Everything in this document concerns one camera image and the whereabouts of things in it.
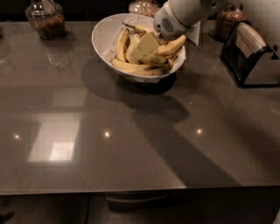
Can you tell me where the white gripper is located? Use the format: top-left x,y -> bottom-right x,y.
130,1 -> 188,60

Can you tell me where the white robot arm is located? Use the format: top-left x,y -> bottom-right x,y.
129,0 -> 227,46

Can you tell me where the top spotted banana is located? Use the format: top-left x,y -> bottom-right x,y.
124,23 -> 153,33

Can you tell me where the left upright banana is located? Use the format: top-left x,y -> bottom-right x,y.
115,29 -> 129,61

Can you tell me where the bottom long banana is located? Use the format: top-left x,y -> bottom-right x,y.
111,59 -> 165,76

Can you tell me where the right yellow banana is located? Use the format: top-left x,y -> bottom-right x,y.
155,35 -> 186,56

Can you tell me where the white ceramic bowl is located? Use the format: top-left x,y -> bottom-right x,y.
91,13 -> 186,84

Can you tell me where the middle glass jar with cereal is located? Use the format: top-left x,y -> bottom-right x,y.
129,0 -> 160,18

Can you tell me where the white sign stand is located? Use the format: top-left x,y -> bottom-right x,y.
186,21 -> 201,46

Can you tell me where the right glass jar with nuts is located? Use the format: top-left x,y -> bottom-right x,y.
215,8 -> 247,41

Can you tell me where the glass jar with nuts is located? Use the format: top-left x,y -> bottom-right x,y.
215,8 -> 247,41
25,0 -> 65,40

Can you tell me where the left glass jar with nuts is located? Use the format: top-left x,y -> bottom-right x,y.
25,0 -> 65,40

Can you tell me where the black wire napkin holder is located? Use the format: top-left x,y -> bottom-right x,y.
220,22 -> 280,88

